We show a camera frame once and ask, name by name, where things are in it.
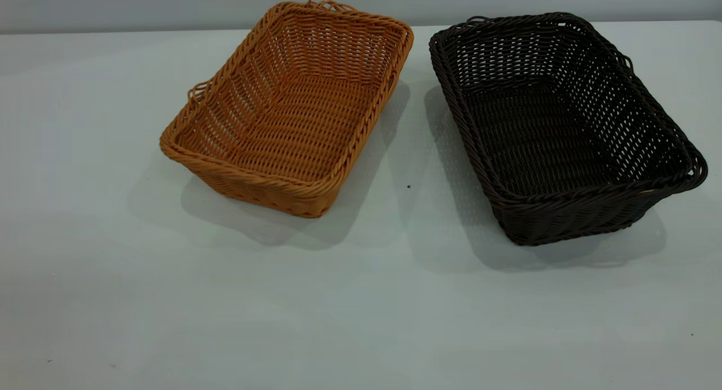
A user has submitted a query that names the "light brown wicker basket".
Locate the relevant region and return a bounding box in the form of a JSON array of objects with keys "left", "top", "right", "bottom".
[{"left": 160, "top": 0, "right": 414, "bottom": 218}]

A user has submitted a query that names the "dark brown wicker basket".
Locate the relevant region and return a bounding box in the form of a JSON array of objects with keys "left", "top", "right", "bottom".
[{"left": 429, "top": 12, "right": 708, "bottom": 247}]

